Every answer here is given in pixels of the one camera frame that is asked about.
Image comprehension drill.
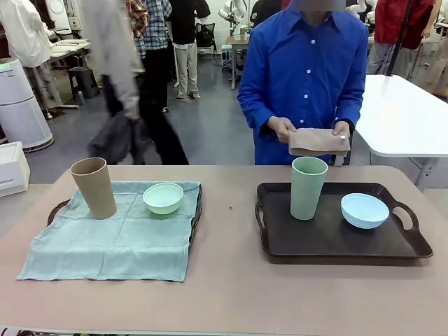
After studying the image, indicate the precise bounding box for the person's left hand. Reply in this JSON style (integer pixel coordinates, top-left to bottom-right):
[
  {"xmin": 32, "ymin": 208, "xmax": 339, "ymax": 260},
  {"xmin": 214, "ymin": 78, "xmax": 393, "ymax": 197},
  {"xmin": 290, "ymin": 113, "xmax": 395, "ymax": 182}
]
[{"xmin": 330, "ymin": 119, "xmax": 351, "ymax": 138}]

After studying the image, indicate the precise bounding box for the person's right hand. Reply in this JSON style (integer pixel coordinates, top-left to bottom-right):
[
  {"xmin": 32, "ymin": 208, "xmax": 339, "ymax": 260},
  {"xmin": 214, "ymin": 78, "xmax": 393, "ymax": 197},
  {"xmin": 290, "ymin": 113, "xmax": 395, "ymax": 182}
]
[{"xmin": 267, "ymin": 115, "xmax": 298, "ymax": 144}]

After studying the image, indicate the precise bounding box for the tan cloth mat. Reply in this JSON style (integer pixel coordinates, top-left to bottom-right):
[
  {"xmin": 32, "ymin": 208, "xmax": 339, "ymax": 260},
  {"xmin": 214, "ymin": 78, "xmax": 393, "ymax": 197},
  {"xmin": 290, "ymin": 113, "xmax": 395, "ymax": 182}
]
[{"xmin": 287, "ymin": 127, "xmax": 351, "ymax": 158}]

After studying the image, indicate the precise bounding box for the light green bowl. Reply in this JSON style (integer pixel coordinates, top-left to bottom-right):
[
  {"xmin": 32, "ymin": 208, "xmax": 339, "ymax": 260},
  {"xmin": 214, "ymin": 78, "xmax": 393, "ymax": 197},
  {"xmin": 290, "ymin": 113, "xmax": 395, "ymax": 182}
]
[{"xmin": 142, "ymin": 182, "xmax": 185, "ymax": 216}]

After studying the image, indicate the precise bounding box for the brown tall cup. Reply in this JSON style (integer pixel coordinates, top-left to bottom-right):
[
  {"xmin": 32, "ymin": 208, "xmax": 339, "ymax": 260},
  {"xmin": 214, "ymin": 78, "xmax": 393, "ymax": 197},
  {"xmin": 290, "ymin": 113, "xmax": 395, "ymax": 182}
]
[{"xmin": 69, "ymin": 157, "xmax": 118, "ymax": 221}]

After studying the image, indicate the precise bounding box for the teal cloth mat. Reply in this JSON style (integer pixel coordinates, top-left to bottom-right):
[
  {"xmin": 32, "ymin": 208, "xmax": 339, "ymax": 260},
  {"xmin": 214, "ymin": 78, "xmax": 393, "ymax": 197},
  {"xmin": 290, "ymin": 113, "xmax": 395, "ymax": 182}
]
[{"xmin": 16, "ymin": 181, "xmax": 203, "ymax": 283}]

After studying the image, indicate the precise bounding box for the person's left forearm blue sleeve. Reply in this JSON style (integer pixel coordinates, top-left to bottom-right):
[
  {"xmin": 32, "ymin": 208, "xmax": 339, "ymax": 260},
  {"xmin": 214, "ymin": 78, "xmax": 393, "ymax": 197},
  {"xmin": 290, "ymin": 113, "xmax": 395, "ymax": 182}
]
[{"xmin": 334, "ymin": 97, "xmax": 365, "ymax": 133}]

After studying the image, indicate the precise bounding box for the person's right forearm blue sleeve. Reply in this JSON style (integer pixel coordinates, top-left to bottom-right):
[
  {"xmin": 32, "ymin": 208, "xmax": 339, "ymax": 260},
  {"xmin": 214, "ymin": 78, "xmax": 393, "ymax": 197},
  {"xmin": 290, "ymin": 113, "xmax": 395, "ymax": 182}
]
[{"xmin": 237, "ymin": 92, "xmax": 278, "ymax": 141}]

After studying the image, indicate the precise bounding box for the dark brown serving tray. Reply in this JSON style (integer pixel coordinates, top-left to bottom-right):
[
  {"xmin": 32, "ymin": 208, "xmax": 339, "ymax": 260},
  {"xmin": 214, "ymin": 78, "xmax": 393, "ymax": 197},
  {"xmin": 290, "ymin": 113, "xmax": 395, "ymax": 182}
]
[
  {"xmin": 46, "ymin": 183, "xmax": 204, "ymax": 248},
  {"xmin": 254, "ymin": 181, "xmax": 434, "ymax": 259}
]

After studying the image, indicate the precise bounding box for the white table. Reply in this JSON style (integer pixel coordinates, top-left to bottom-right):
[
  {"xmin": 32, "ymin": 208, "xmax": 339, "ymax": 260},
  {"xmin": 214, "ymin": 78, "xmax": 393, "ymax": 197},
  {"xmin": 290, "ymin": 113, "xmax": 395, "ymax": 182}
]
[{"xmin": 353, "ymin": 73, "xmax": 448, "ymax": 193}]

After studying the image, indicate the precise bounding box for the person in blue shirt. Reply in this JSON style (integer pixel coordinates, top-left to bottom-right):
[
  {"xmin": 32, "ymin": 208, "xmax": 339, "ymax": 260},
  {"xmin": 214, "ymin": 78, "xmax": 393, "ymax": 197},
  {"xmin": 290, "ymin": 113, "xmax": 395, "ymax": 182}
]
[{"xmin": 237, "ymin": 0, "xmax": 370, "ymax": 166}]

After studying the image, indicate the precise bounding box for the light green tall cup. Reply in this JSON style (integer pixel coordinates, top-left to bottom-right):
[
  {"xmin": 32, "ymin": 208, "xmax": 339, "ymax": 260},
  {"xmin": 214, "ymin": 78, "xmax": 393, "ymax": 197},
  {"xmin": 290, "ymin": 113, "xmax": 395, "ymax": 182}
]
[{"xmin": 290, "ymin": 155, "xmax": 329, "ymax": 221}]

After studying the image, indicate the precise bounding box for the light blue bowl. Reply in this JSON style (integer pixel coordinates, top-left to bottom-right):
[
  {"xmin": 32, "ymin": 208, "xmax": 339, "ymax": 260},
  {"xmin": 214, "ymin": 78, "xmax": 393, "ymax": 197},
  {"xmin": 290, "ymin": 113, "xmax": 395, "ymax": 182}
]
[{"xmin": 340, "ymin": 192, "xmax": 391, "ymax": 230}]

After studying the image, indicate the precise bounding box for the background desk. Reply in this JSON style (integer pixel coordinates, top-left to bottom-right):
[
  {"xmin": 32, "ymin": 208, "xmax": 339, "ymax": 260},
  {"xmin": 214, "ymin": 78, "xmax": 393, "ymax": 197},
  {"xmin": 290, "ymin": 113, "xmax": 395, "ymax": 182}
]
[{"xmin": 223, "ymin": 34, "xmax": 251, "ymax": 89}]

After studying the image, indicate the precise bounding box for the black pole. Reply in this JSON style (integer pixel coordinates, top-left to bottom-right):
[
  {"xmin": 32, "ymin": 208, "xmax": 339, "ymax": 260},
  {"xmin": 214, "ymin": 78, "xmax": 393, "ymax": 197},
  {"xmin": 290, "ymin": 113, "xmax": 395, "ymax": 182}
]
[{"xmin": 384, "ymin": 0, "xmax": 413, "ymax": 77}]

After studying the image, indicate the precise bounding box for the person in beige trousers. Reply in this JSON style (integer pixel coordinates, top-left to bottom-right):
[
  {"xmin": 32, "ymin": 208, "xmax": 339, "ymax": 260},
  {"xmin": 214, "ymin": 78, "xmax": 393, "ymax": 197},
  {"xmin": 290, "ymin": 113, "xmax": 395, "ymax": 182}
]
[{"xmin": 421, "ymin": 0, "xmax": 448, "ymax": 96}]

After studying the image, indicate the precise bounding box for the black office chair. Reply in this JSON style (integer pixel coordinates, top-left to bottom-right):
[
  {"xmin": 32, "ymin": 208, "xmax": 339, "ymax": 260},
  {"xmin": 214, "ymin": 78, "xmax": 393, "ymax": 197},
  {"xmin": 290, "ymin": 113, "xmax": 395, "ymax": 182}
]
[{"xmin": 195, "ymin": 22, "xmax": 217, "ymax": 55}]

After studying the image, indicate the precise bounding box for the person in red shirt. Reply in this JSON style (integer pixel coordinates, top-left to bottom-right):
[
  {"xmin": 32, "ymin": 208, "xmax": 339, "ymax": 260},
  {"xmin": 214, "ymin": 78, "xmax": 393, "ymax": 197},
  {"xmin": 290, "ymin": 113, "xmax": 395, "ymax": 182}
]
[{"xmin": 365, "ymin": 0, "xmax": 437, "ymax": 80}]

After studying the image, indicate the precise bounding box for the person in black t-shirt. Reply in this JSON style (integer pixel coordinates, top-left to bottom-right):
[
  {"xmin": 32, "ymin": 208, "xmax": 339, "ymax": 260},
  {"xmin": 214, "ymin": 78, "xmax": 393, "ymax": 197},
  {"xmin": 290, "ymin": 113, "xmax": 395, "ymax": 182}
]
[{"xmin": 167, "ymin": 0, "xmax": 211, "ymax": 102}]

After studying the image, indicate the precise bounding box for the person in plaid shirt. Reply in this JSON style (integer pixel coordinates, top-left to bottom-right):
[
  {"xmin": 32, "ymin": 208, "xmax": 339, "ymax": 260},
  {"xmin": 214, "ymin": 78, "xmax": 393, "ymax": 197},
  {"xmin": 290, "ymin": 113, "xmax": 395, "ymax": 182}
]
[{"xmin": 127, "ymin": 0, "xmax": 173, "ymax": 113}]

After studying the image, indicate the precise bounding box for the dark grey jacket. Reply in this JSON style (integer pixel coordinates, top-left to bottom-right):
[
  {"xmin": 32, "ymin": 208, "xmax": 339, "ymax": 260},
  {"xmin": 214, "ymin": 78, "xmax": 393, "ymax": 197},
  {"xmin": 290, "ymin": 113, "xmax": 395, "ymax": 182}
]
[{"xmin": 87, "ymin": 111, "xmax": 152, "ymax": 165}]

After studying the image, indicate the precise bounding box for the walking person in beige top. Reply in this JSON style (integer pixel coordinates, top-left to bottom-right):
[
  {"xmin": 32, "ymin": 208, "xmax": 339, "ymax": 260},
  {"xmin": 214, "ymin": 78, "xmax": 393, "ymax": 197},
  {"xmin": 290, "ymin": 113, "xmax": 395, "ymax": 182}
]
[{"xmin": 80, "ymin": 0, "xmax": 190, "ymax": 166}]

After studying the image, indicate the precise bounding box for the black plastic step stool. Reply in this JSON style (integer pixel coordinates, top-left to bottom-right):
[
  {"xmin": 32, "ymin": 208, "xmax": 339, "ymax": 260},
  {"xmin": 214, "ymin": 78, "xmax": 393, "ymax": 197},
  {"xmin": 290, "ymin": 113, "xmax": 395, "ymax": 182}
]
[{"xmin": 67, "ymin": 66, "xmax": 101, "ymax": 99}]

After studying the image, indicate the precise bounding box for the background workbench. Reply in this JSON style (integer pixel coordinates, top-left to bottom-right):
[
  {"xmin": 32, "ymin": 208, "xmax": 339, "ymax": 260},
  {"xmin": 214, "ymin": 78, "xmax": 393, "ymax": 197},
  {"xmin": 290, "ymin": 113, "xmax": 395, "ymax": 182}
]
[{"xmin": 48, "ymin": 38, "xmax": 90, "ymax": 67}]

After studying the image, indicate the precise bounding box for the white cylindrical air purifier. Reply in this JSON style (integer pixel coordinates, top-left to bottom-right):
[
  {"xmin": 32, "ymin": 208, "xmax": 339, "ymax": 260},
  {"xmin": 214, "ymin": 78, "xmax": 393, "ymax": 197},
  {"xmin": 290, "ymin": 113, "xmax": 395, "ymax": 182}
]
[{"xmin": 0, "ymin": 58, "xmax": 55, "ymax": 152}]

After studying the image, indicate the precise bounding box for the white foam box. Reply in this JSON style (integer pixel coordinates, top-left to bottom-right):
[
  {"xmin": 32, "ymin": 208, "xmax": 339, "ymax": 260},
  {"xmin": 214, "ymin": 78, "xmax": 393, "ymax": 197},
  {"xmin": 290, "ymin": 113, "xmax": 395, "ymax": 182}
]
[{"xmin": 0, "ymin": 141, "xmax": 31, "ymax": 197}]

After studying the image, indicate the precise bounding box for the person in white shirt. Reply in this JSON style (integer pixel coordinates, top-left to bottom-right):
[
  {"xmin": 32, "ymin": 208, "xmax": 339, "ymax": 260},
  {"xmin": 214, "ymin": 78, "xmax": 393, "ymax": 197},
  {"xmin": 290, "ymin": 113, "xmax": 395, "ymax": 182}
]
[{"xmin": 0, "ymin": 0, "xmax": 63, "ymax": 118}]

